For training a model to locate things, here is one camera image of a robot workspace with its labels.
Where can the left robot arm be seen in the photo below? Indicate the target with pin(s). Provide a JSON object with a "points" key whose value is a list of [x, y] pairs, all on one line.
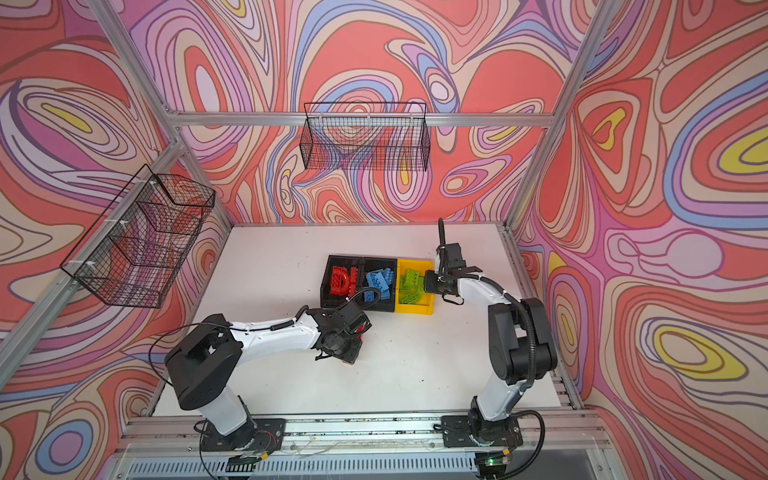
{"points": [[200, 366]]}

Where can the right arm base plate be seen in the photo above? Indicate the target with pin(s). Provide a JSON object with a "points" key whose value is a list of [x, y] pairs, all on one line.
{"points": [[465, 431]]}

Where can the wire basket wall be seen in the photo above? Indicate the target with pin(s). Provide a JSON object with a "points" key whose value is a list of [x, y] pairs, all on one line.
{"points": [[365, 136], [131, 255]]}

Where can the blue lego top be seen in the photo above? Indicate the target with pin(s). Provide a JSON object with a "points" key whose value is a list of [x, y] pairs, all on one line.
{"points": [[381, 280]]}

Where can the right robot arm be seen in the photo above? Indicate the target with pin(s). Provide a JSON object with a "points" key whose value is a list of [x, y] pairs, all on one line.
{"points": [[521, 348]]}

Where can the wire basket left wall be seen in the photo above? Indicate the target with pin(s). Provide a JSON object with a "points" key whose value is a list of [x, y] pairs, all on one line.
{"points": [[131, 255]]}

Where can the black bin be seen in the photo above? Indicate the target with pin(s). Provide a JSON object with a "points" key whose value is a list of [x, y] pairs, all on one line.
{"points": [[326, 299], [371, 299]]}

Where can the red arch lego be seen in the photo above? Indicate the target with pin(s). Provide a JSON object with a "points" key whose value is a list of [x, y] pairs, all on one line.
{"points": [[343, 281]]}

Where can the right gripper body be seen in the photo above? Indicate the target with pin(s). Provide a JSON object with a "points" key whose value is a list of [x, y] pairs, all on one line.
{"points": [[436, 283]]}

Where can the green lego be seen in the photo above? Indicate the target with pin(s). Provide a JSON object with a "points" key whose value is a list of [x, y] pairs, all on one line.
{"points": [[411, 287]]}

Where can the wire basket back wall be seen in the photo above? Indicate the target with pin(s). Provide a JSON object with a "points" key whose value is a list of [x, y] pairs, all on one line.
{"points": [[365, 136]]}

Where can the yellow bin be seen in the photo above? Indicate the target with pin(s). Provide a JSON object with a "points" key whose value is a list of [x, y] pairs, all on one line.
{"points": [[426, 306]]}

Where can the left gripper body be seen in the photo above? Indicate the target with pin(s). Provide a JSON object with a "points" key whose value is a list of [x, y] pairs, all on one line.
{"points": [[346, 346]]}

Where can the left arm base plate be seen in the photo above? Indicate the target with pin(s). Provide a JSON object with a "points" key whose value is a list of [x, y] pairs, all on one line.
{"points": [[259, 434]]}

